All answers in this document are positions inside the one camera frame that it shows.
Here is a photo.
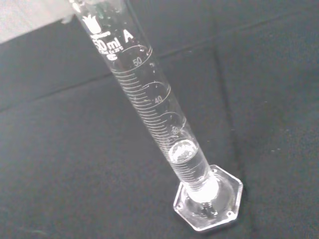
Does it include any black bench cloth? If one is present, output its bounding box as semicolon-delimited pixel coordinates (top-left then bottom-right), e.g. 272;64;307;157
0;0;319;239

